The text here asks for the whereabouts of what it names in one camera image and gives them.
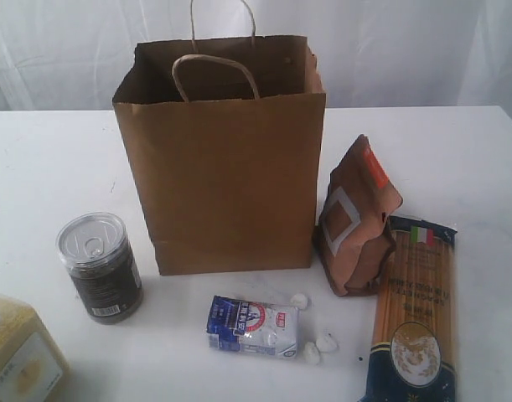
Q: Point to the clear bottle yellow millet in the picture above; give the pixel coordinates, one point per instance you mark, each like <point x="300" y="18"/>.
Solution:
<point x="32" y="367"/>

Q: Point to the brown paper shopping bag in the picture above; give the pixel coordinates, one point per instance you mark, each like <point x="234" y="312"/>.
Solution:
<point x="223" y="137"/>

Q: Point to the blue white salt packet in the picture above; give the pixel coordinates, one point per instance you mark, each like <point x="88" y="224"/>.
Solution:
<point x="252" y="327"/>

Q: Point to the white crumpled piece right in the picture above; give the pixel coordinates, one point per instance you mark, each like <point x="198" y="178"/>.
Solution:
<point x="325" y="343"/>

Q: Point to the white crumpled piece upper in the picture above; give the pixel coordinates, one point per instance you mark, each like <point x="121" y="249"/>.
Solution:
<point x="299" y="301"/>

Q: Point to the dark can silver pull-tab lid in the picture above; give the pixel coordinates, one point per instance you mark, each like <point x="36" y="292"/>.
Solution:
<point x="97" y="254"/>

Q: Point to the spaghetti pack dark blue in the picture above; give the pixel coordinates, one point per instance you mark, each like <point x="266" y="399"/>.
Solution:
<point x="412" y="355"/>

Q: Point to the brown coffee pouch orange label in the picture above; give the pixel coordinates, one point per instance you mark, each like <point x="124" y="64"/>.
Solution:
<point x="353" y="237"/>

